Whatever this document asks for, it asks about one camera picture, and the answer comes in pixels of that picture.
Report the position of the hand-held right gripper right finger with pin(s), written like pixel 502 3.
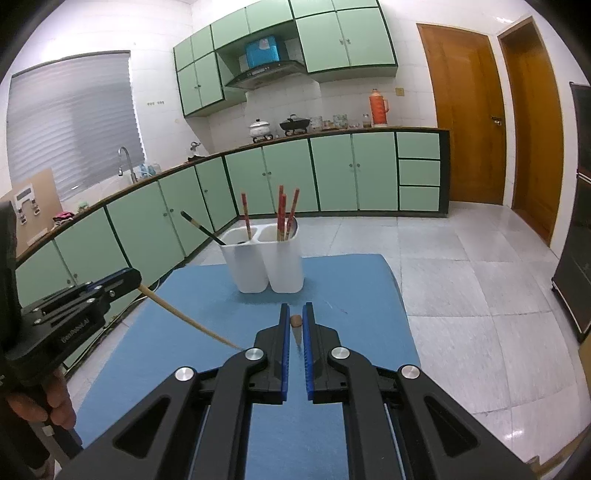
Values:
pixel 309 364

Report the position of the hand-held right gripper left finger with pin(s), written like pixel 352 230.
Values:
pixel 285 364

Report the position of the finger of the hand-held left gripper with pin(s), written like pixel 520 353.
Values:
pixel 122 288
pixel 108 279

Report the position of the brown wooden chopstick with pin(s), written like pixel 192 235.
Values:
pixel 296 328

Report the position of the pale bamboo chopstick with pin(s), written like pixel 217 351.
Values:
pixel 189 318

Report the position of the white utensil holder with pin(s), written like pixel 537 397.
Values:
pixel 281 267

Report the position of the black chopstick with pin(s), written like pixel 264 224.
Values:
pixel 203 228

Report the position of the red patterned chopstick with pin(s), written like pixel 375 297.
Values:
pixel 283 221
pixel 280 207
pixel 293 205
pixel 246 214

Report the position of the person's left hand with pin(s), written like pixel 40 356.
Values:
pixel 62 410

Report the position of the pink cloth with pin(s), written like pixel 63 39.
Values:
pixel 63 216

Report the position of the blue table mat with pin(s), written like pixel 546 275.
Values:
pixel 207 337

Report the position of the cardboard panel with devices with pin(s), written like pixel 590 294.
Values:
pixel 41 217

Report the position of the chrome faucet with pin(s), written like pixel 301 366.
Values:
pixel 127 159

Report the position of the metal spoon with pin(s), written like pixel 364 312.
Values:
pixel 292 227

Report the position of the grey window blind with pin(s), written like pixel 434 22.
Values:
pixel 74 124

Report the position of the green base cabinet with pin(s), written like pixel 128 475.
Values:
pixel 332 175

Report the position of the white lidded pot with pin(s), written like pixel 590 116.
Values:
pixel 259 128

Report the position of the black wok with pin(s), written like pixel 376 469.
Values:
pixel 294 124

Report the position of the range hood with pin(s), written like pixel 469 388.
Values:
pixel 263 74

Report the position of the orange thermos flask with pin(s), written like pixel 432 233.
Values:
pixel 378 108

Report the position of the black glass-front cabinet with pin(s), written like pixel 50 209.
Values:
pixel 577 207

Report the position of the plain wooden door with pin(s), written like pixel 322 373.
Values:
pixel 531 138

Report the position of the green wall cabinet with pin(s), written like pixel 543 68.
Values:
pixel 332 41

